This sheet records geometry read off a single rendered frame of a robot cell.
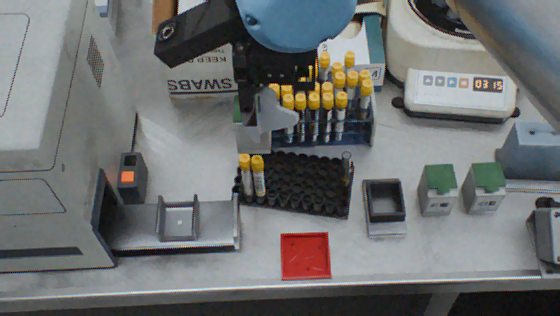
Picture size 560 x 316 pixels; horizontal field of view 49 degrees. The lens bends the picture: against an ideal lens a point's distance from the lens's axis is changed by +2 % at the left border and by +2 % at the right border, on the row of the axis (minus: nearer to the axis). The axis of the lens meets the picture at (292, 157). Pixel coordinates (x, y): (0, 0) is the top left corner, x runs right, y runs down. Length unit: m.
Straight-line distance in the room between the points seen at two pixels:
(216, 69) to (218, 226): 0.26
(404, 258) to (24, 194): 0.49
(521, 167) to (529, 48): 0.62
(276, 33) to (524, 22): 0.15
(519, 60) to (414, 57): 0.65
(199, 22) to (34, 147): 0.20
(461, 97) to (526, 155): 0.15
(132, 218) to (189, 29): 0.35
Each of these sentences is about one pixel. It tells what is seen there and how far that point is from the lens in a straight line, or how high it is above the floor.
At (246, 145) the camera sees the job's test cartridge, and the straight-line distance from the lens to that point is 0.72.
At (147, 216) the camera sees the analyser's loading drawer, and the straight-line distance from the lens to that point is 0.87.
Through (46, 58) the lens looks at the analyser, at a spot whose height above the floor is 1.17.
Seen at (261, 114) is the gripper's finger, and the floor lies 1.14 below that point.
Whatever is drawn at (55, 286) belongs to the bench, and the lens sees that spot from 0.91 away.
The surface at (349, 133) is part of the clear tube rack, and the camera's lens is 0.93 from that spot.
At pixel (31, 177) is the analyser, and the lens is 0.70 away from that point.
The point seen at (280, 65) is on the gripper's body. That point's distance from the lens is 0.59.
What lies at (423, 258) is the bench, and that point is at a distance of 0.88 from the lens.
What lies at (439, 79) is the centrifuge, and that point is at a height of 0.93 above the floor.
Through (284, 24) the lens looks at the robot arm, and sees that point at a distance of 0.39.
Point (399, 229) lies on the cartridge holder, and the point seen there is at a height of 0.89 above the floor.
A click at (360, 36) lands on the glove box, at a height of 0.94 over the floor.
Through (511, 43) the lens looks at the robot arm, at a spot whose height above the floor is 1.43.
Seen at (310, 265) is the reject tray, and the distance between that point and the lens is 0.86.
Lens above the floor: 1.66
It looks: 57 degrees down
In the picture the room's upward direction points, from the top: 1 degrees counter-clockwise
